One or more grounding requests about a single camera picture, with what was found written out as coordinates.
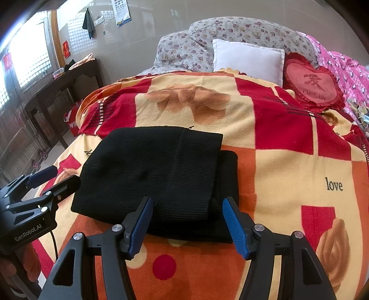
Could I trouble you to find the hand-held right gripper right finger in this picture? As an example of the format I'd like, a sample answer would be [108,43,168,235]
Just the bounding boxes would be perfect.
[222,196,338,300]

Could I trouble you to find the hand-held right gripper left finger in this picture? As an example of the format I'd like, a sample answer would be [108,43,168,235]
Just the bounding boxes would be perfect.
[37,196,155,300]

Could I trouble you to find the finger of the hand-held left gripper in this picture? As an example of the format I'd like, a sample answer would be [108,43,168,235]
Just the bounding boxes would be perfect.
[5,175,81,228]
[0,166,59,202]

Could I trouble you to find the black pants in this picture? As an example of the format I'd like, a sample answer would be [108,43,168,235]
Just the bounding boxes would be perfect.
[71,126,240,244]

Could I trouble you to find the person's left hand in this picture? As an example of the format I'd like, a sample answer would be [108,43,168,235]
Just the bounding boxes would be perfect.
[0,248,38,292]

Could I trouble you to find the metal door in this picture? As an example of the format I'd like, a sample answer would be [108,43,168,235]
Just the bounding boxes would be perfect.
[0,69,44,179]

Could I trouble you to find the red bag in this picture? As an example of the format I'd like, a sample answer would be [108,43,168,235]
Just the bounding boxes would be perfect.
[63,105,84,137]

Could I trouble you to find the dark wooden table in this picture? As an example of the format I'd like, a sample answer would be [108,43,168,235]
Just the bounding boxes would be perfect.
[24,59,104,147]

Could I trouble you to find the red and yellow printed blanket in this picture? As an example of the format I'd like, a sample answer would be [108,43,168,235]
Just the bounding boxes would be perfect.
[29,68,369,300]

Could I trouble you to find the peach cloth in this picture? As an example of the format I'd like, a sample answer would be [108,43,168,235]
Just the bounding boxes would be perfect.
[69,55,95,70]

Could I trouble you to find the window with lattice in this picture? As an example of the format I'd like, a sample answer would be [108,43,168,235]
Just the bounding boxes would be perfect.
[0,9,54,87]

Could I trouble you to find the dark hanging towel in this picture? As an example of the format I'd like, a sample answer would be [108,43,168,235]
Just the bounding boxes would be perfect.
[82,9,97,39]

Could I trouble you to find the red heart pillow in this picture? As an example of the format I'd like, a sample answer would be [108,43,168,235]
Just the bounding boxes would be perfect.
[283,52,345,113]

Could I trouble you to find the white pillow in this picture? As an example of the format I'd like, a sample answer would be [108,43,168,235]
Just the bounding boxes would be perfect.
[212,39,286,87]

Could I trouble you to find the small floral pillow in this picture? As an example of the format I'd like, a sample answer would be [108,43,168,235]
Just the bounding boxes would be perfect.
[153,32,214,72]

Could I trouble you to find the pink printed quilt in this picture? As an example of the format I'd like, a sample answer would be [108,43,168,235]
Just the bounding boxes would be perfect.
[300,32,369,122]

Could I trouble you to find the large floral pillow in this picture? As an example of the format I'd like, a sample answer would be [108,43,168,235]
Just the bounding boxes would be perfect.
[189,17,319,72]

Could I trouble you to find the wall calendar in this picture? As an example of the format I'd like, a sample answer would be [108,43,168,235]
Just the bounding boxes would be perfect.
[114,0,132,27]

